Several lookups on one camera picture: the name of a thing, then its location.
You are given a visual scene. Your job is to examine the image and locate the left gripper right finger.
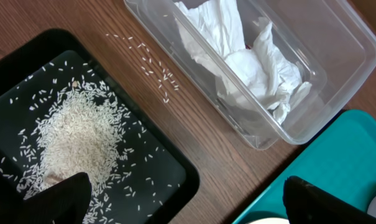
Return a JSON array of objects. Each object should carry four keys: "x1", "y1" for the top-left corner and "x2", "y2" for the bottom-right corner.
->
[{"x1": 283, "y1": 175, "x2": 376, "y2": 224}]

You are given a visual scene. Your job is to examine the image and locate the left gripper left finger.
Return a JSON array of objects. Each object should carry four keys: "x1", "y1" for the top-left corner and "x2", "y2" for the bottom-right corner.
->
[{"x1": 0, "y1": 172, "x2": 91, "y2": 224}]

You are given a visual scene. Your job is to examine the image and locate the large white plate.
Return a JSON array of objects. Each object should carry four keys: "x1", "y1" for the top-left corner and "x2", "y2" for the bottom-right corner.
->
[{"x1": 246, "y1": 217, "x2": 290, "y2": 224}]

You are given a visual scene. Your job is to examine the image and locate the pile of rice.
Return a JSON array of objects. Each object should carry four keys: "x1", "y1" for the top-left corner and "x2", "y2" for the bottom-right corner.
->
[{"x1": 0, "y1": 60, "x2": 182, "y2": 224}]

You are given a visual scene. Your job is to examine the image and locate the white napkin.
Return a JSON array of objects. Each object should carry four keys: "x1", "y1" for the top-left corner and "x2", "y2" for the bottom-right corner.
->
[
  {"x1": 175, "y1": 0, "x2": 245, "y2": 77},
  {"x1": 225, "y1": 17, "x2": 312, "y2": 124}
]

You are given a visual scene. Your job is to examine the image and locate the teal serving tray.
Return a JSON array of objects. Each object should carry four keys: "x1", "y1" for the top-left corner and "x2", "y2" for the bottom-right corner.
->
[{"x1": 235, "y1": 110, "x2": 376, "y2": 223}]

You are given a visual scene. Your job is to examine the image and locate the black plastic tray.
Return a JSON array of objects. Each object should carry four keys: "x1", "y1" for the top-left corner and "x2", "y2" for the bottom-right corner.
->
[{"x1": 0, "y1": 29, "x2": 199, "y2": 223}]

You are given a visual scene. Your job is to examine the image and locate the clear plastic bin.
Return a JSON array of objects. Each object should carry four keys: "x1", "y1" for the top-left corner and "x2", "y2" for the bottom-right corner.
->
[{"x1": 126, "y1": 0, "x2": 376, "y2": 149}]

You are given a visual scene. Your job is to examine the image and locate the spilled rice grains on table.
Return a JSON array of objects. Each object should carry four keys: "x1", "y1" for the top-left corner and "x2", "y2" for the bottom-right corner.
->
[{"x1": 104, "y1": 33, "x2": 180, "y2": 104}]

